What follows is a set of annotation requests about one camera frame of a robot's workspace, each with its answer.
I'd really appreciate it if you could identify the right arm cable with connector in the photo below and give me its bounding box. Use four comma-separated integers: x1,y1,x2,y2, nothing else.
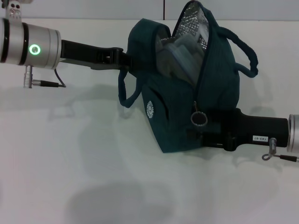
261,137,299,163

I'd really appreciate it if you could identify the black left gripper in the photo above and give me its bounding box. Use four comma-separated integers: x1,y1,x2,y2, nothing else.
58,39,136,71

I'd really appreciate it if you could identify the arm cable with connector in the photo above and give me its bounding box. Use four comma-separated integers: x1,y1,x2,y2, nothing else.
261,137,299,163
22,65,67,89

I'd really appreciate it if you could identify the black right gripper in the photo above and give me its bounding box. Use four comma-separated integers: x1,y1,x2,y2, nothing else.
186,108,290,152

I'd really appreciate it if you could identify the dark teal insulated lunch bag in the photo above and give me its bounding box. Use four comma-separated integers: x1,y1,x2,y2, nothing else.
117,0,259,154

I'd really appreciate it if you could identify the left arm cable with connector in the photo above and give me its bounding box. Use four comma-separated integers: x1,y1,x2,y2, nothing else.
22,65,67,89

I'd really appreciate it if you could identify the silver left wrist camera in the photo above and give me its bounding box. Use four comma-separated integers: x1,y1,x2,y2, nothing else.
0,0,34,24

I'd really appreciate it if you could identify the clear container with blue lid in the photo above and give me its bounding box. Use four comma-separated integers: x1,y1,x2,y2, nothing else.
160,34,206,80

